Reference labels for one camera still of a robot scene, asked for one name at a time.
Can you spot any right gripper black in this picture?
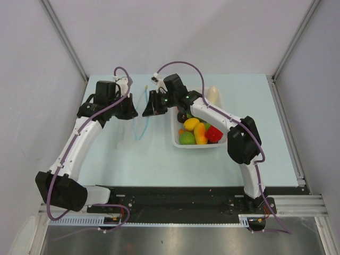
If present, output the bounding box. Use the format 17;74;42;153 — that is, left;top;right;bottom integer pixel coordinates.
143;90;177;117

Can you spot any clear zip top bag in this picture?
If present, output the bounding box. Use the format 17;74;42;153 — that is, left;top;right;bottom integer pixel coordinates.
115;85;149;149

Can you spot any red bell pepper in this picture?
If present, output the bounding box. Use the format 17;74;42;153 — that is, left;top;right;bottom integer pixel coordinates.
205;126;224;143

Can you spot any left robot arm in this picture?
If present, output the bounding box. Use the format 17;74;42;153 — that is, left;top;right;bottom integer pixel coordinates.
35;77;138;213

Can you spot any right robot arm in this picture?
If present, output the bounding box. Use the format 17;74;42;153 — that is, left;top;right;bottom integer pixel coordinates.
142;73;266;213

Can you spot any white plastic basket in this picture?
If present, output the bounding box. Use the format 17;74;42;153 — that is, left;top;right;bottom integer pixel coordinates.
171;107;227;149

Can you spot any dark purple mangosteen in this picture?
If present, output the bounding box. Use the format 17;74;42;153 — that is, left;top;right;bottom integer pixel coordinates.
177;112;188;124

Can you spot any yellow lemon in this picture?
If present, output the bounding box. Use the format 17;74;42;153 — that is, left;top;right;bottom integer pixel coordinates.
183;117;200;131

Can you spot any green lime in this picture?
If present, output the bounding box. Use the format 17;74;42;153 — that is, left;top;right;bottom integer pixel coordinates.
179;131;196;145

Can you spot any orange papaya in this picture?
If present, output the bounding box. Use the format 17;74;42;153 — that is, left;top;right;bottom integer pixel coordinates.
193;122;208;145

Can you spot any green leaf vegetable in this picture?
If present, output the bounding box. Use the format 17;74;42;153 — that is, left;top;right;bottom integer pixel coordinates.
204;122;211;131

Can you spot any white radish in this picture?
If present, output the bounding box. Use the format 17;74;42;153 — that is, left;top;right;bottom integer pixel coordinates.
207;86;219;105

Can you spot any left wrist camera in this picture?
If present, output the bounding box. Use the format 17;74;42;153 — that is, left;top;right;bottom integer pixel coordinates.
113;76;130;97

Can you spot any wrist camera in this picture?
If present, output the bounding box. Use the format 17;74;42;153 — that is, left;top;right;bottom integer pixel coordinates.
113;76;130;97
151;72;167;94

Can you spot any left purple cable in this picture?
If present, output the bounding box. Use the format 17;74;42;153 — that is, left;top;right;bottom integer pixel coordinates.
46;66;133;241

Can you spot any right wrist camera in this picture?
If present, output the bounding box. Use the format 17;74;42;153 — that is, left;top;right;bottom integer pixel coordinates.
151;72;167;94

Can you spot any left aluminium frame post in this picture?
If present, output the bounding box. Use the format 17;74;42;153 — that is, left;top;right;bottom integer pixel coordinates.
39;0;89;83

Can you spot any aluminium frame post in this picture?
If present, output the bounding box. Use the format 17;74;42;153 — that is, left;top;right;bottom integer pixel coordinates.
271;0;322;81
39;0;89;83

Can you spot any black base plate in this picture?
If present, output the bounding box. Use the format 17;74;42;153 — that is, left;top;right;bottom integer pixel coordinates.
87;186;276;224

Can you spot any white cable duct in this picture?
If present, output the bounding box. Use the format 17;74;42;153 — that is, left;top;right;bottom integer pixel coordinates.
49;214;252;228

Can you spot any aluminium front rail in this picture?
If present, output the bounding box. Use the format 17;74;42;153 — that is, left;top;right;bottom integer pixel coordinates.
38;195;327;216

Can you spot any right aluminium frame post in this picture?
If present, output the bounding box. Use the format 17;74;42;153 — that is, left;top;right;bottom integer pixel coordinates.
271;0;322;81

